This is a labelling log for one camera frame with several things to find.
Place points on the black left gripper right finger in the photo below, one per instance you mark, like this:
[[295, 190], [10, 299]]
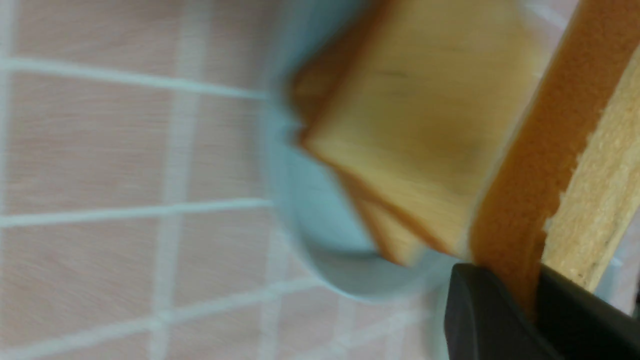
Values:
[[581, 326]]

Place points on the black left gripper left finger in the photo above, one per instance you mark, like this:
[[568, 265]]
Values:
[[483, 322]]

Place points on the toast slice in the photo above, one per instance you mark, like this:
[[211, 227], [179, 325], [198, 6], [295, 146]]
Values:
[[425, 110], [568, 182], [310, 92]]

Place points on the light blue bread plate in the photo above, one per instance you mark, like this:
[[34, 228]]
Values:
[[324, 229]]

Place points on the pink checkered tablecloth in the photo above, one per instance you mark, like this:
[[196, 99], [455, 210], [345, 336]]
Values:
[[136, 221]]

